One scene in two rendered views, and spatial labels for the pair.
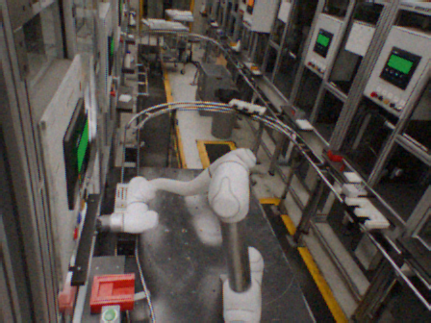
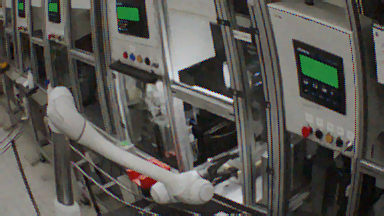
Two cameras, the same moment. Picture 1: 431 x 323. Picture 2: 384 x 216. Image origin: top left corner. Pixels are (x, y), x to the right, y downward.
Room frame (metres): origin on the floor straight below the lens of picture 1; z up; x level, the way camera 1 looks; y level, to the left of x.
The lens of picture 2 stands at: (3.26, -0.27, 2.31)
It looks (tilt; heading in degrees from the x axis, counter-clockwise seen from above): 24 degrees down; 162
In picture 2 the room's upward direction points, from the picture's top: 9 degrees counter-clockwise
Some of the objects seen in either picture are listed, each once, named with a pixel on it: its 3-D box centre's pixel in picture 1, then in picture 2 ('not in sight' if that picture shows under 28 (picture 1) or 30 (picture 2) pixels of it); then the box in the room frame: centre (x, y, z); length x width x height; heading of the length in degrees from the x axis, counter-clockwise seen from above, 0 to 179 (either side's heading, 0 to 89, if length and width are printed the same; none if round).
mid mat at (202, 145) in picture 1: (221, 160); not in sight; (3.58, -0.10, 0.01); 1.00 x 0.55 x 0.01; 16
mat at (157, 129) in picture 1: (154, 85); not in sight; (5.74, 1.30, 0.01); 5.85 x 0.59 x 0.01; 16
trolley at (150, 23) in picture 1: (164, 45); not in sight; (6.70, 1.36, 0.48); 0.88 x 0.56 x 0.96; 124
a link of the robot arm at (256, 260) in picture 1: (245, 269); not in sight; (1.15, -0.25, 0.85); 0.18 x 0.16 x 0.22; 177
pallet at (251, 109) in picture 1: (246, 109); not in sight; (3.28, -0.24, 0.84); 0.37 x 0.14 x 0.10; 74
